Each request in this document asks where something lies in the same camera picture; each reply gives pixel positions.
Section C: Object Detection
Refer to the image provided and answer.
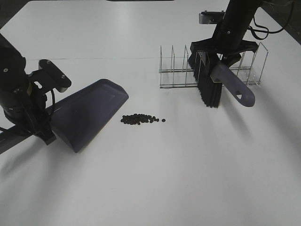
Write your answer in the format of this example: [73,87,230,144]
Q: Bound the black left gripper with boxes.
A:
[3,70,56,145]

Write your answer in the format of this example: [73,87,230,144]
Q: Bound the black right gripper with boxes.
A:
[190,28,259,68]

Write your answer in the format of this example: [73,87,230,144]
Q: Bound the purple hand brush black bristles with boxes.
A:
[188,51,255,108]

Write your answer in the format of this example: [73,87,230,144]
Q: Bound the purple plastic dustpan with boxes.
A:
[0,79,128,153]

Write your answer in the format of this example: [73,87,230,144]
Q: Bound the pile of coffee beans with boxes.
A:
[120,113,159,125]

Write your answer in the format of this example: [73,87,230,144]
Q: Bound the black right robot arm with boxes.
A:
[189,0,262,69]

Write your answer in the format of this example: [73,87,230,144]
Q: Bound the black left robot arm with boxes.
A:
[0,35,56,145]

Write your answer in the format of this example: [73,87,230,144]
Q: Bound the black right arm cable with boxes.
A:
[244,0,294,40]

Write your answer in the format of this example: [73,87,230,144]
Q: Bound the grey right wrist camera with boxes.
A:
[199,11,225,24]

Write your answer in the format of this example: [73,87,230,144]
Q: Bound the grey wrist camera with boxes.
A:
[199,11,225,24]
[39,59,71,93]

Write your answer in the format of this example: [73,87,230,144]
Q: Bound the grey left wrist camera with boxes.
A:
[39,59,71,93]

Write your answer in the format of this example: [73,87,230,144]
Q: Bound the metal wire dish rack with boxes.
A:
[158,42,269,89]

